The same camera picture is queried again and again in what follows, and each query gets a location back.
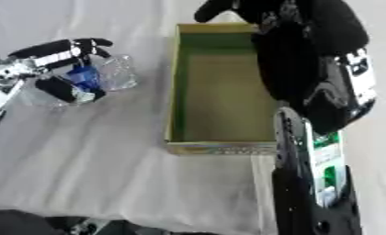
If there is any clear plastic bag blue object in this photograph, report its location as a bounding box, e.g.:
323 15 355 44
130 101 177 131
24 54 141 108

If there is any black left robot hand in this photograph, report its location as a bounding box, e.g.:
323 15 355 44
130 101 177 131
6 38 116 104

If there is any tan cardboard box green inside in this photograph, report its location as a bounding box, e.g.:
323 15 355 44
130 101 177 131
164 23 283 156

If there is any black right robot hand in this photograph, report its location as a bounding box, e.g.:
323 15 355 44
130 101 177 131
193 0 380 136

